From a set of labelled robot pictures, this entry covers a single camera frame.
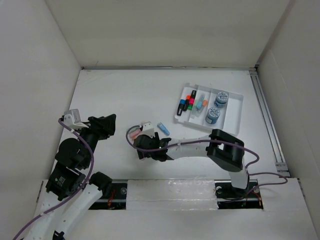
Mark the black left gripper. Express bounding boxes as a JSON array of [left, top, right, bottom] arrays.
[[75, 113, 116, 168]]

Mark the blue correction tape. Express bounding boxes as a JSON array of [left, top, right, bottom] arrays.
[[157, 122, 170, 136]]

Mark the blue cap black highlighter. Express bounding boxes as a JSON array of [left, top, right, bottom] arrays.
[[176, 99, 186, 116]]

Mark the orange cap black highlighter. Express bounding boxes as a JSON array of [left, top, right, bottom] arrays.
[[185, 95, 191, 106]]

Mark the pink cap black highlighter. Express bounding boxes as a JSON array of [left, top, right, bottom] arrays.
[[189, 90, 197, 106]]

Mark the green cap pastel highlighter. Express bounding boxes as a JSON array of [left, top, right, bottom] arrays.
[[190, 99, 199, 119]]

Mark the peach cap pastel highlighter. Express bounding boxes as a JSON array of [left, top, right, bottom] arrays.
[[196, 100, 208, 117]]

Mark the blue cap pastel highlighter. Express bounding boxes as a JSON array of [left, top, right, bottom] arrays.
[[196, 93, 205, 110]]

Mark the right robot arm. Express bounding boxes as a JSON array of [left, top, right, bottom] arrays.
[[133, 129, 250, 197]]

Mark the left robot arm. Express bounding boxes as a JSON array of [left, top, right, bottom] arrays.
[[14, 109, 116, 240]]

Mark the pink correction tape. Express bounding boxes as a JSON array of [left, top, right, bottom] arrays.
[[129, 129, 141, 140]]

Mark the white compartment organizer tray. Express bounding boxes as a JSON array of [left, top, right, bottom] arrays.
[[174, 83, 244, 136]]

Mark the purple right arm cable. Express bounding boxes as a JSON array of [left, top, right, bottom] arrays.
[[124, 124, 289, 202]]

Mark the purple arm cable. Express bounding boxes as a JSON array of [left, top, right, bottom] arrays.
[[124, 124, 289, 202], [12, 119, 95, 240]]

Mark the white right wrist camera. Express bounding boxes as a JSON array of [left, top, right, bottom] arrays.
[[140, 121, 155, 138]]

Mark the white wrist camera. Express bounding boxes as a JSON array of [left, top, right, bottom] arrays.
[[61, 109, 87, 130], [140, 121, 155, 138]]

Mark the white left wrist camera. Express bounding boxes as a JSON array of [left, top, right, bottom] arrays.
[[61, 109, 87, 130]]

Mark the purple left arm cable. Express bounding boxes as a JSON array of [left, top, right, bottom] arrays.
[[12, 119, 95, 240]]

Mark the aluminium frame rail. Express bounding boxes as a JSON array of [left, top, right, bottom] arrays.
[[249, 68, 291, 178]]

